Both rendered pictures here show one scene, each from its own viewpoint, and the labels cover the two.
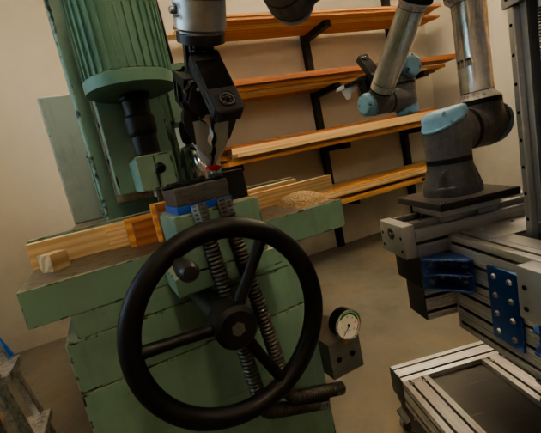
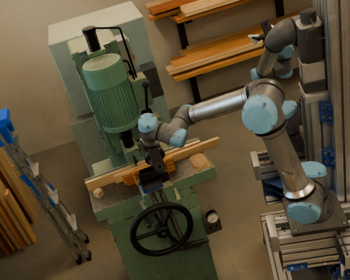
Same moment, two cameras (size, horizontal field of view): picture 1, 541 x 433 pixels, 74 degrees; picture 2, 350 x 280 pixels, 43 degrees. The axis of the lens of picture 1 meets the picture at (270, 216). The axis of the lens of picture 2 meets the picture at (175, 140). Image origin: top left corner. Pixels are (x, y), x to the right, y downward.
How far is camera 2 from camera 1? 1.54 m
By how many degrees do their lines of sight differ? 26
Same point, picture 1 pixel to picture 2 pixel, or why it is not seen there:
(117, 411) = (125, 243)
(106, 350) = (121, 226)
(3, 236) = (3, 76)
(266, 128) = not seen: outside the picture
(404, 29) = (269, 56)
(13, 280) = (15, 108)
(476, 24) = not seen: hidden behind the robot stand
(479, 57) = not seen: hidden behind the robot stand
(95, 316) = (117, 217)
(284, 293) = (187, 204)
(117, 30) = (116, 114)
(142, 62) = (127, 122)
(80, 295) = (112, 211)
